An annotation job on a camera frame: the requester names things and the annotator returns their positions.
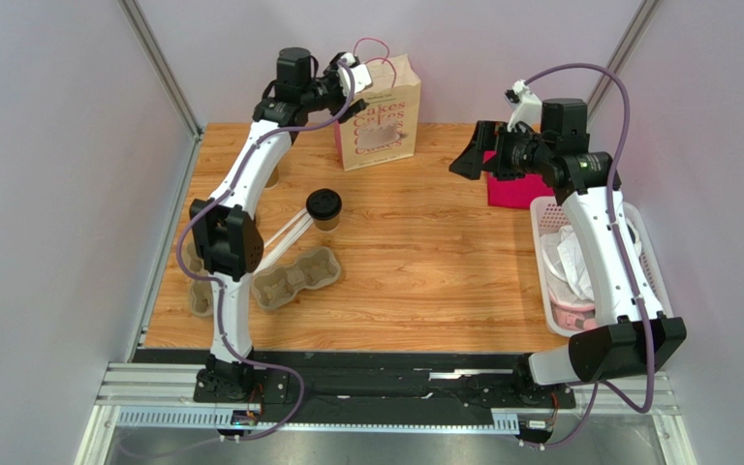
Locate beige Cakes paper bag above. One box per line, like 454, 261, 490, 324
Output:
334, 37, 421, 171

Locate black plastic cup lid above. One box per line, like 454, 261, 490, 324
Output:
305, 188, 343, 221

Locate single paper coffee cup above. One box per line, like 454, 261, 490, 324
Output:
312, 214, 340, 233

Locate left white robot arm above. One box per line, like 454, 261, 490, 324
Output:
181, 47, 373, 403

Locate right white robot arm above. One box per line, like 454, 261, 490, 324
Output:
449, 98, 687, 390

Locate folded red t-shirt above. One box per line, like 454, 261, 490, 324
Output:
486, 173, 553, 209

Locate wrapped straw far left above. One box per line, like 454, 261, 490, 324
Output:
263, 208, 307, 247

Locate wrapped straw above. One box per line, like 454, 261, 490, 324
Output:
263, 208, 307, 247
258, 210, 313, 270
257, 220, 313, 272

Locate wrapped straw middle left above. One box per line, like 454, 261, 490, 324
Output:
258, 210, 313, 270

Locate wrapped straw far right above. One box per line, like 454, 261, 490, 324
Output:
257, 220, 313, 272

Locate white and pink clothes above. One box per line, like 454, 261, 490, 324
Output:
539, 217, 654, 330

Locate cardboard cup carrier tray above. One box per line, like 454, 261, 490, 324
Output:
181, 240, 214, 318

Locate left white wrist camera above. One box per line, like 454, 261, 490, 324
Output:
337, 52, 373, 97

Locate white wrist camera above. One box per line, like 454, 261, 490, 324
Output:
337, 52, 373, 97
505, 80, 543, 131

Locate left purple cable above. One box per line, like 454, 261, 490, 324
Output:
174, 61, 357, 443

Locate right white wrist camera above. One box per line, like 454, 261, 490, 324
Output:
505, 80, 543, 131

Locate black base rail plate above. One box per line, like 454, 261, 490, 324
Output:
132, 349, 576, 426

